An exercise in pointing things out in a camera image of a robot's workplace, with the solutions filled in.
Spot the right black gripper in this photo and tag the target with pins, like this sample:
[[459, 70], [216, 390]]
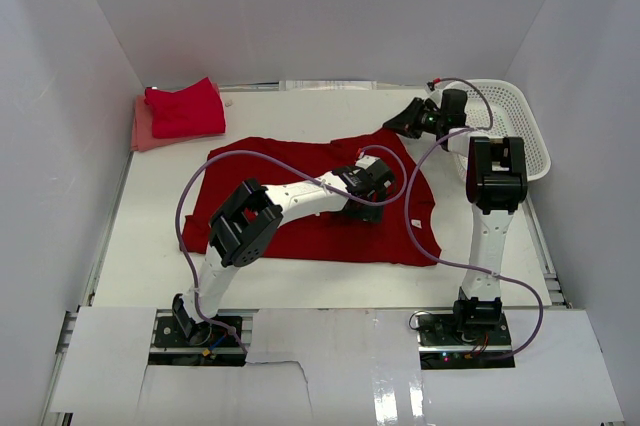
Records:
[[415, 120]]

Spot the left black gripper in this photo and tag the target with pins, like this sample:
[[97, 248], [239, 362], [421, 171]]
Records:
[[364, 211]]

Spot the dark red t-shirt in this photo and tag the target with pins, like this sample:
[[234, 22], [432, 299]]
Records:
[[404, 236]]

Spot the white perforated plastic basket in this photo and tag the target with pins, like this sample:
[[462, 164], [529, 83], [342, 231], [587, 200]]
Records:
[[512, 116]]

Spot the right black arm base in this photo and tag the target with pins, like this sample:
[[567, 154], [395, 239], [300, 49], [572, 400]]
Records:
[[442, 346]]

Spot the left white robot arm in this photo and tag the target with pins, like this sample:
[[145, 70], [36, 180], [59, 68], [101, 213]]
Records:
[[243, 227]]

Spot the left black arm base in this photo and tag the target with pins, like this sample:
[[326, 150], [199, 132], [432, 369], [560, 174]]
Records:
[[211, 346]]

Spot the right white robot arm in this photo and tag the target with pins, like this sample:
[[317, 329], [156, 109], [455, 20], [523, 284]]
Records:
[[496, 184]]

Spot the papers at table back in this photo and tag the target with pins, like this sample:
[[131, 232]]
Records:
[[327, 85]]

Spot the folded bright red t-shirt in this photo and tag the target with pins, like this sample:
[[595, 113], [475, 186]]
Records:
[[194, 111]]

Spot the folded pink t-shirt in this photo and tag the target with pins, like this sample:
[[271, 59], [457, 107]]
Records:
[[142, 138]]

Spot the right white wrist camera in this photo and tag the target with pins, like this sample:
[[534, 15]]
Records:
[[434, 91]]

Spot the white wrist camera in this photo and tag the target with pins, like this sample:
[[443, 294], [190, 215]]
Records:
[[434, 91], [364, 160]]

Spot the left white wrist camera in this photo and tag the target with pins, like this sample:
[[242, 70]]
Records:
[[364, 160]]

